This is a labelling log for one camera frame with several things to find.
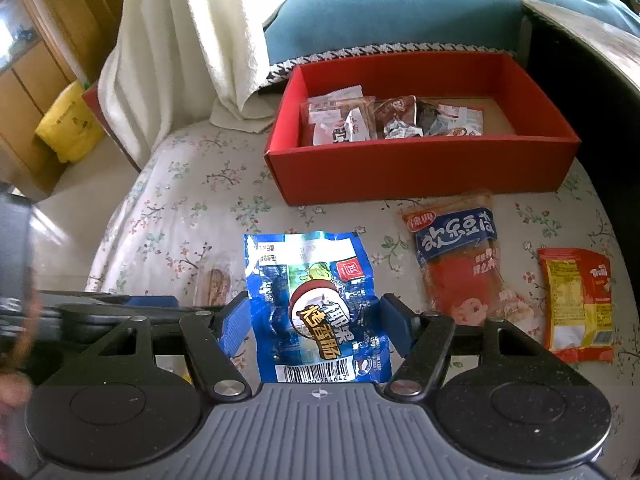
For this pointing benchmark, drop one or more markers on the red yellow snack packet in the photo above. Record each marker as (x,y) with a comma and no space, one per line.
(580,305)

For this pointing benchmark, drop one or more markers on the white cloth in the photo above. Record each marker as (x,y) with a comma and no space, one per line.
(190,35)

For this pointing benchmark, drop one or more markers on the person's left hand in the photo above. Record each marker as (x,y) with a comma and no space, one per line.
(11,394)

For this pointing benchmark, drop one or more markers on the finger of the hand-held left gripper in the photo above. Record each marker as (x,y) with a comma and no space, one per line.
(150,302)
(90,322)

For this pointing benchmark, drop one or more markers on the pink white snack packet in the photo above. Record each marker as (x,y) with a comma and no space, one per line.
(322,122)
(345,94)

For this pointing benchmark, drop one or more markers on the floral bed sheet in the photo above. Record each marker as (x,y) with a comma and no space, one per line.
(200,200)

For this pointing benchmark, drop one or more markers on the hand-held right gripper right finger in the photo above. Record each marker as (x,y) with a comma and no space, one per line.
(397,325)

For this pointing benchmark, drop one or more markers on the wooden cabinet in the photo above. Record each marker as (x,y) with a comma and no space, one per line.
(45,35)

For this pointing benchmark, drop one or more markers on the blue snack packet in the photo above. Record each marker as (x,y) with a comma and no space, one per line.
(310,305)

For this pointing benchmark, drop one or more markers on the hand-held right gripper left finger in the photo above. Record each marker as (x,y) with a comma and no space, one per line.
(235,325)

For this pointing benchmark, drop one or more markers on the teal cushion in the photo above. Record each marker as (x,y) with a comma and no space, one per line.
(400,10)

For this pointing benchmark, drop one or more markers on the white black-print snack packet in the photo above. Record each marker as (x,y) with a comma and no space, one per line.
(357,122)

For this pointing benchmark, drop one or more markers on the red cardboard box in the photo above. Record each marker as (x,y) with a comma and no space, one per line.
(420,175)

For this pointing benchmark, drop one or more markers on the yellow bag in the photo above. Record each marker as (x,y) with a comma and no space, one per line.
(65,125)

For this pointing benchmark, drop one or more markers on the white red snack packet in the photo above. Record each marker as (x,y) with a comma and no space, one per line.
(457,120)

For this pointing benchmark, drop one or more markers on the red blue-label snack packet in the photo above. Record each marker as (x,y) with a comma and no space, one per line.
(460,260)

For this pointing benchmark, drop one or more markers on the orange clear snack packet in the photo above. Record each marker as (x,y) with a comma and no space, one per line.
(218,282)

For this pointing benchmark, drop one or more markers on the dark red foil snack packet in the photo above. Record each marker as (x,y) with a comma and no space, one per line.
(397,112)

